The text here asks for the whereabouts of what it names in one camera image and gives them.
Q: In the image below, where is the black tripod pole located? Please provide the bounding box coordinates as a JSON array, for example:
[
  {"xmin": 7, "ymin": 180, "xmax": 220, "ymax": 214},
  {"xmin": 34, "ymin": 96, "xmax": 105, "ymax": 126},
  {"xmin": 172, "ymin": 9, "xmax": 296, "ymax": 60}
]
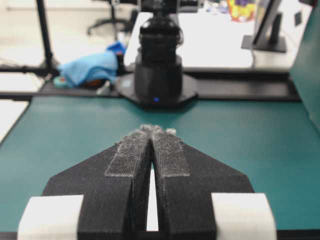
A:
[{"xmin": 0, "ymin": 0, "xmax": 59, "ymax": 77}]

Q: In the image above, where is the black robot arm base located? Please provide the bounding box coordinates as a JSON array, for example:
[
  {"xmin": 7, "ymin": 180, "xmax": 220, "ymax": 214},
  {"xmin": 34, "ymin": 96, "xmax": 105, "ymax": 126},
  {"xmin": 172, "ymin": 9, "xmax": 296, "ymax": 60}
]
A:
[{"xmin": 115, "ymin": 0, "xmax": 198, "ymax": 108}]

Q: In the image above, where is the black monitor stand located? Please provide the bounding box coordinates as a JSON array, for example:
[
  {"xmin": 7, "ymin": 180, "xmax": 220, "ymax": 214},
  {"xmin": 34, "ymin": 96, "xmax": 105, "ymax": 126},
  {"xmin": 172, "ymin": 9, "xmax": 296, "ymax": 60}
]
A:
[{"xmin": 241, "ymin": 0, "xmax": 287, "ymax": 53}]

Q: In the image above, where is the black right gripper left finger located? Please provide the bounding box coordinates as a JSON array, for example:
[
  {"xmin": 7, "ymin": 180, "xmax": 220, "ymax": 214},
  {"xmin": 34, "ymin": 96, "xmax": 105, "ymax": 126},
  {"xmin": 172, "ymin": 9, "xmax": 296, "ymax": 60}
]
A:
[{"xmin": 17, "ymin": 130, "xmax": 151, "ymax": 240}]

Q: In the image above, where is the blue cloth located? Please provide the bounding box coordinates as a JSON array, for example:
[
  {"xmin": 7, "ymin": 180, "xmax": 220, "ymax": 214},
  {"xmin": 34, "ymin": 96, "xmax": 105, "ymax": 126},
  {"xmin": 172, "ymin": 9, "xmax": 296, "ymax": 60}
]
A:
[{"xmin": 53, "ymin": 41, "xmax": 126, "ymax": 89}]

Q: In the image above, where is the colourful bag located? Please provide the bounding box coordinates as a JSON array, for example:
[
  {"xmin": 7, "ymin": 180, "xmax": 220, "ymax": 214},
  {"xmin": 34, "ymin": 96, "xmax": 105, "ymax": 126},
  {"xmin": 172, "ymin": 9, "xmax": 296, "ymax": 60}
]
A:
[{"xmin": 227, "ymin": 0, "xmax": 256, "ymax": 23}]

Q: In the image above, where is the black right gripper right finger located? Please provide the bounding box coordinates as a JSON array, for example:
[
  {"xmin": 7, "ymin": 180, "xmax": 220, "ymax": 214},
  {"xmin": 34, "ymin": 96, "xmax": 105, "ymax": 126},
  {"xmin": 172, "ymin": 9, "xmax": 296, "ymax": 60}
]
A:
[{"xmin": 151, "ymin": 128, "xmax": 277, "ymax": 240}]

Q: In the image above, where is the black office chair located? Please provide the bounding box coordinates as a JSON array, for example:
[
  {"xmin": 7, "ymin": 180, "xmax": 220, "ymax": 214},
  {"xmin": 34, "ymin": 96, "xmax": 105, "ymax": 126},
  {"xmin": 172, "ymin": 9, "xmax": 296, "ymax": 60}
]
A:
[{"xmin": 87, "ymin": 0, "xmax": 139, "ymax": 40}]

